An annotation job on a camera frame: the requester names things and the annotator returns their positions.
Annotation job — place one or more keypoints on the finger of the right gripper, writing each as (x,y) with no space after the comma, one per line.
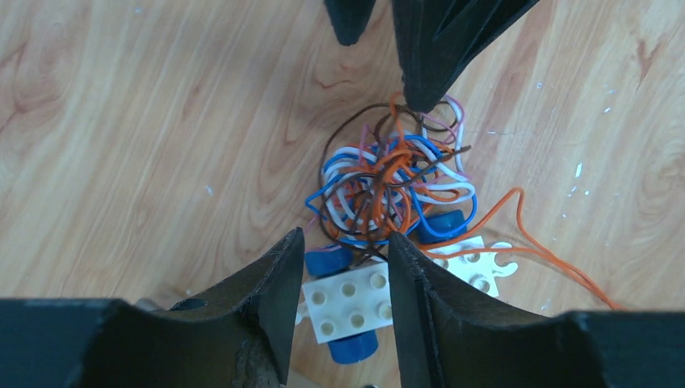
(436,40)
(349,18)

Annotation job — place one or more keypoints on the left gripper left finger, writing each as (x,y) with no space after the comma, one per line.
(238,333)

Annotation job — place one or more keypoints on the white blue toy car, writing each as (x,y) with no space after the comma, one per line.
(347,304)

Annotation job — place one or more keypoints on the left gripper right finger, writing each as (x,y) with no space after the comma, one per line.
(449,334)

